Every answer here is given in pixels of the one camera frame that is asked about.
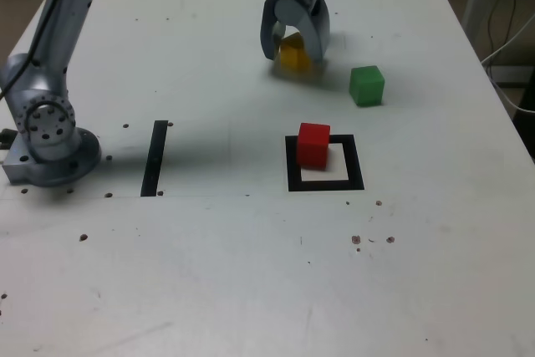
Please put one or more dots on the black tape square outline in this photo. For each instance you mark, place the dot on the black tape square outline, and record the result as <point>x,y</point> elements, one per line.
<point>355,164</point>

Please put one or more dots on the yellow cube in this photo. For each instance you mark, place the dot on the yellow cube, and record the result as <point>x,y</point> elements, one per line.
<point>294,56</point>

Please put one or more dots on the red cube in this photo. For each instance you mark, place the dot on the red cube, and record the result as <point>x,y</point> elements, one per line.
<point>313,148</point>

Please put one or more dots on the green cube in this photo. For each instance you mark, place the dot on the green cube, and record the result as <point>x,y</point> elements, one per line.
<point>367,86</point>

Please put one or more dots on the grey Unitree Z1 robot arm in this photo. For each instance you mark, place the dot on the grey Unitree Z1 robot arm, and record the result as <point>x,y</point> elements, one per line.
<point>58,18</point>

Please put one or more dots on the black tape strip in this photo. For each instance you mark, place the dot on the black tape strip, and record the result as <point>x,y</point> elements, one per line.
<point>154,156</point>

